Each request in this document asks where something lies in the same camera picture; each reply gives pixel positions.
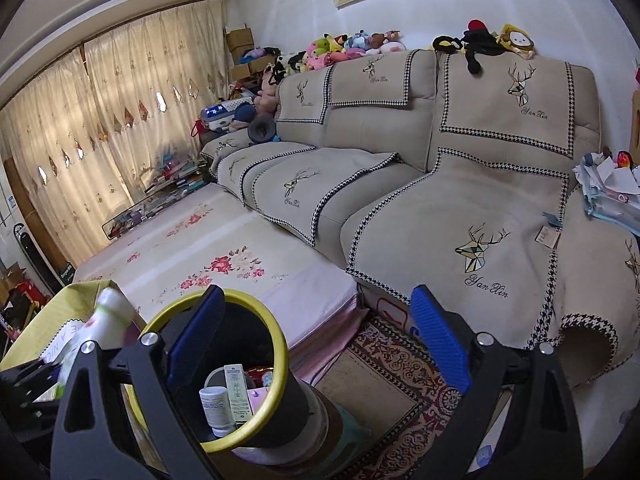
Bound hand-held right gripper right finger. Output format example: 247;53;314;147
409;284;587;480

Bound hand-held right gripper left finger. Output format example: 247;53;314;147
50;284;226;480

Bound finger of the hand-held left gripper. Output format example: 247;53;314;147
9;355;68;387

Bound slim white green box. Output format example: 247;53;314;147
223;364;253;426

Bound white round jar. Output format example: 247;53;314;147
199;386;236;437

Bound white plastic bottle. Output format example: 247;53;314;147
59;287;136;401

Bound pink carton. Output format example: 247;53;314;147
247;387;273;418

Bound yellow rimmed dark bin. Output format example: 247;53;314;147
120;292;323;456

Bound patterned red rug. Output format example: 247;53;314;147
295;310;511;480

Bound yellow green patterned tablecloth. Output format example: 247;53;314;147
0;280;168;471

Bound red packet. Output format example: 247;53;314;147
245;367;275;388

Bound brown cardboard box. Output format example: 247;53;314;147
0;265;30;307

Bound black upright cylinder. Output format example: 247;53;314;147
14;222;58;296

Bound white floral mattress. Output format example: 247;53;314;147
72;182;361;361

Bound green plastic stool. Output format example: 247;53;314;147
280;402;373;480

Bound long narrow mirror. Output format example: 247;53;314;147
101;194;201;239

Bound beige round seat pad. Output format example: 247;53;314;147
232;390;331;468

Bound beige sofa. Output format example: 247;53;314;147
200;49;640;388

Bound pile of books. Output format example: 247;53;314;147
145;155;208;196

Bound brown wooden panel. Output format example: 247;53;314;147
2;157;56;293

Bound black round cushion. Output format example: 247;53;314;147
248;117;277;145

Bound star printed bag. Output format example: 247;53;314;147
200;101;251;133

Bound pile of paper and cloth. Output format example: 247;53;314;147
572;147;640;233

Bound cream curtains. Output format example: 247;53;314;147
0;0;236;266

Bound pink plush bear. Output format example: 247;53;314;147
254;77;281;113

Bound stack of cardboard boxes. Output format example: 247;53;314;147
225;27;257;79

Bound yellow black plush toy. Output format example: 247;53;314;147
432;35;465;55

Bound black red plush toy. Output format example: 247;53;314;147
462;19;503;75

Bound yellow white faced plush toy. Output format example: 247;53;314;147
497;24;536;58

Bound pile of plush toys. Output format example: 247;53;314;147
262;30;406;75

